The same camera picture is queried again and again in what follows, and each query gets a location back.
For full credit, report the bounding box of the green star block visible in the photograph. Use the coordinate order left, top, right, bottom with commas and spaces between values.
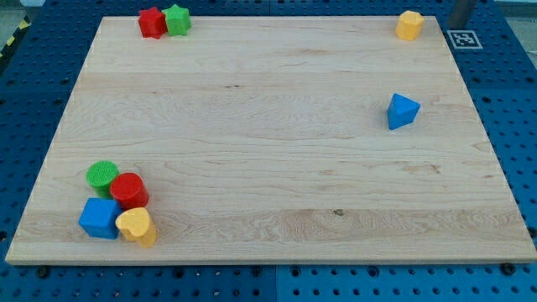
163, 4, 191, 36

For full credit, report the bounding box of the red star block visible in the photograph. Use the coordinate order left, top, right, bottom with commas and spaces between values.
138, 7, 168, 39

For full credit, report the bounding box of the yellow hexagon block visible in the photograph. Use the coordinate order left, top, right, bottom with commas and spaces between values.
395, 10, 425, 41

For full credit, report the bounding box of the light wooden board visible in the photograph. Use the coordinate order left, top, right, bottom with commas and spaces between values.
6, 16, 536, 266

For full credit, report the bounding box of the blue triangle block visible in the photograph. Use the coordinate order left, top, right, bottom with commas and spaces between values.
387, 93, 421, 130

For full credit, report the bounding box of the red cylinder block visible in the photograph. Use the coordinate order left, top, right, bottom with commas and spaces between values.
110, 172, 149, 210

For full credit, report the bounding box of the yellow heart block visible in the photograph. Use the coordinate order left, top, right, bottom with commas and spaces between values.
115, 207, 157, 248

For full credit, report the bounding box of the green cylinder block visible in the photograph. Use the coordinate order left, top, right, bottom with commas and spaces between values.
86, 160, 119, 199

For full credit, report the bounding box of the blue cube block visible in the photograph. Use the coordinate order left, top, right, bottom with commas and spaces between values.
78, 198, 122, 240

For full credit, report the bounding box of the white fiducial marker tag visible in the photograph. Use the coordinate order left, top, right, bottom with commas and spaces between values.
447, 30, 482, 49

